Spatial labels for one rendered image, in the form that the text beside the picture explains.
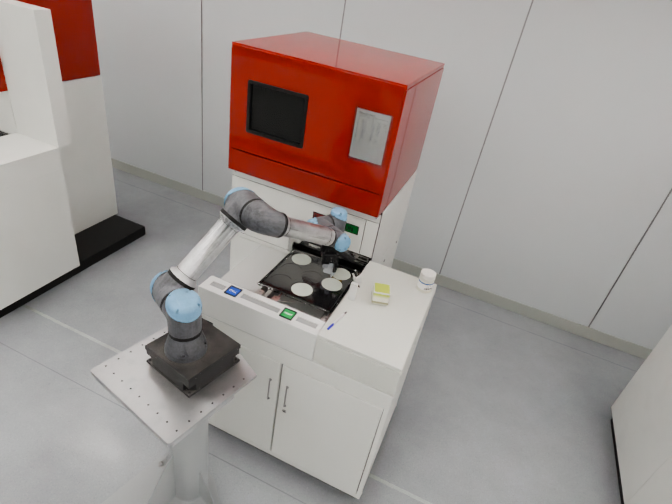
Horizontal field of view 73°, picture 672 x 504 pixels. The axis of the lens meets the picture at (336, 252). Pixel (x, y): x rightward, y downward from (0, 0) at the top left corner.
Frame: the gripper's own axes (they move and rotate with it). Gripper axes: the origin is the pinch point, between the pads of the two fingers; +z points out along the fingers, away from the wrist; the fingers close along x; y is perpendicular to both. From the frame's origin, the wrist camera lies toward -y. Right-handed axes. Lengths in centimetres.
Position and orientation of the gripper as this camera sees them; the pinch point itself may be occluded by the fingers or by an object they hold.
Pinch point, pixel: (332, 274)
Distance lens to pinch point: 220.2
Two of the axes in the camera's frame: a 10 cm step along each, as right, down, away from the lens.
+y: -9.8, -0.6, -1.8
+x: 1.2, 5.5, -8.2
